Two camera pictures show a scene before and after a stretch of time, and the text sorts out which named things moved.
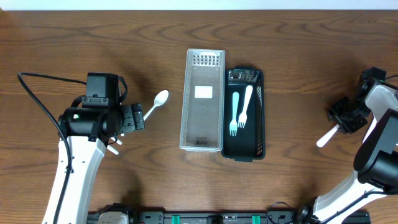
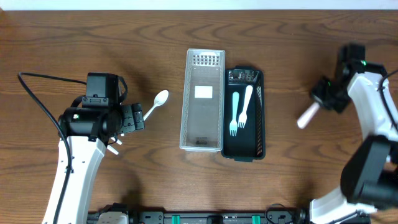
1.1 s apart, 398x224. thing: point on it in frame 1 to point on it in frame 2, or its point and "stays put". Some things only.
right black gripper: [347, 115] to [325, 99]
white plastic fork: [242, 117] stays put
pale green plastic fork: [233, 125] stays put
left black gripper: [132, 117] stays put
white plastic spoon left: [160, 99] stays put
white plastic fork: [327, 136] to [308, 116]
